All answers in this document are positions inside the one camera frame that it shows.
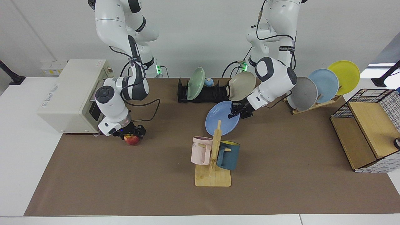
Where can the red yellow apple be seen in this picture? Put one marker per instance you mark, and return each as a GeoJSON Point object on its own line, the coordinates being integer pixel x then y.
{"type": "Point", "coordinates": [132, 140]}

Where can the beige plate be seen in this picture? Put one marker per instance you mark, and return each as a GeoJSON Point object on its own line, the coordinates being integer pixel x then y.
{"type": "Point", "coordinates": [242, 86]}

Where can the black dish rack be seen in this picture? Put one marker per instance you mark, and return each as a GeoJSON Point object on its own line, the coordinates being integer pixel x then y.
{"type": "Point", "coordinates": [215, 93]}

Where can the pale green plate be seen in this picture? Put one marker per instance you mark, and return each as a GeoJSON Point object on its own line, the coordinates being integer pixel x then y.
{"type": "Point", "coordinates": [196, 82]}

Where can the grey plate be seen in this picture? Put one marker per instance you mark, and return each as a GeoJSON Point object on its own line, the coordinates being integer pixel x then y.
{"type": "Point", "coordinates": [304, 93]}

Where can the wooden plate rack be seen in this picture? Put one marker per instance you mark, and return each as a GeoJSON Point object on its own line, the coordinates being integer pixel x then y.
{"type": "Point", "coordinates": [312, 107]}

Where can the light blue plate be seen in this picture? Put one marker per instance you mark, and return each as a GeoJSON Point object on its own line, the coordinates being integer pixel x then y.
{"type": "Point", "coordinates": [325, 84]}

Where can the yellow plate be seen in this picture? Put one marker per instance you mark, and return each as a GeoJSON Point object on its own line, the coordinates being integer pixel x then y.
{"type": "Point", "coordinates": [345, 75]}

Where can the small blue round thing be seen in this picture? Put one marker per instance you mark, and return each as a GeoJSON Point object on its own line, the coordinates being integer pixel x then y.
{"type": "Point", "coordinates": [209, 82]}

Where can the dark teal mug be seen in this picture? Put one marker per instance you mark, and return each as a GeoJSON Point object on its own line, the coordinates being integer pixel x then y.
{"type": "Point", "coordinates": [229, 156]}

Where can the brown table cloth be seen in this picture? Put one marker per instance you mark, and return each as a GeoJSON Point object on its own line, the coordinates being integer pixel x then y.
{"type": "Point", "coordinates": [125, 181]}

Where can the pink mug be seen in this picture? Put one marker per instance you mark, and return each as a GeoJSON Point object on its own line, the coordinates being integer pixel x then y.
{"type": "Point", "coordinates": [200, 153]}

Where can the pale toaster oven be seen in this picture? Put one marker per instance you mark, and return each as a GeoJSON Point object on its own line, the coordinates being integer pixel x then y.
{"type": "Point", "coordinates": [68, 97]}

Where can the wooden cup stand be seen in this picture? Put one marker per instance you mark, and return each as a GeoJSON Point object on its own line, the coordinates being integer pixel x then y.
{"type": "Point", "coordinates": [212, 179]}

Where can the white wall socket box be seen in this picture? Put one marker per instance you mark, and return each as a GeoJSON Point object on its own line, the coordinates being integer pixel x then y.
{"type": "Point", "coordinates": [53, 68]}

